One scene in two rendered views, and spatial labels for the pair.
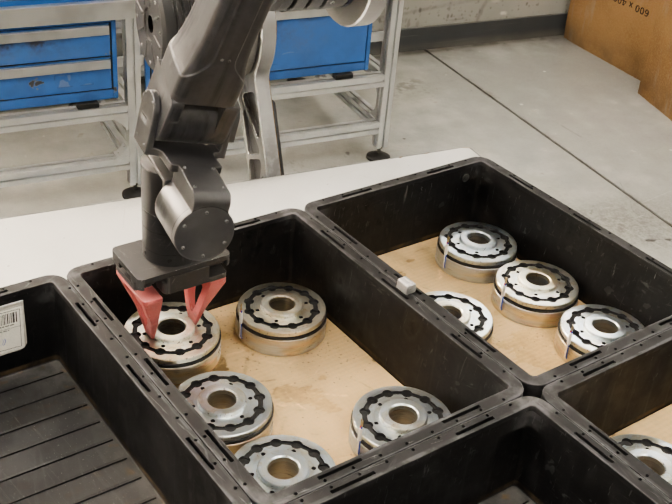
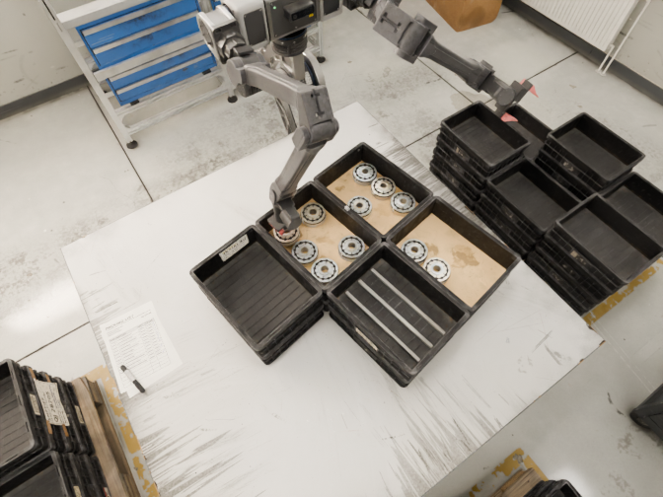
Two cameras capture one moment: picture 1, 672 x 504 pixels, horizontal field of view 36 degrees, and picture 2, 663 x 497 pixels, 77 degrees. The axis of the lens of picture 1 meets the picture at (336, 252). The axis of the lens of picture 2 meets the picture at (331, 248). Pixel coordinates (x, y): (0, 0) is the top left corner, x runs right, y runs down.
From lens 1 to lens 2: 0.71 m
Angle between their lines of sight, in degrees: 29
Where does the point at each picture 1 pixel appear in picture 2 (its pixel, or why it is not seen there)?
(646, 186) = not seen: hidden behind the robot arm
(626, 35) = not seen: outside the picture
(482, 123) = (359, 31)
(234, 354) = (303, 229)
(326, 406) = (331, 242)
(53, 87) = (191, 68)
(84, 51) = (199, 51)
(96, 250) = (247, 179)
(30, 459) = (260, 274)
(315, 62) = not seen: hidden behind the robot
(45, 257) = (232, 186)
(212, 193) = (295, 216)
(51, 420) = (261, 261)
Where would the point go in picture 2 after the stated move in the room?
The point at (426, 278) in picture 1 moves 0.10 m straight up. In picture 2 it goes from (351, 186) to (351, 172)
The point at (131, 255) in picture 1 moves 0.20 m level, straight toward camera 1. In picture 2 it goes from (273, 221) to (287, 267)
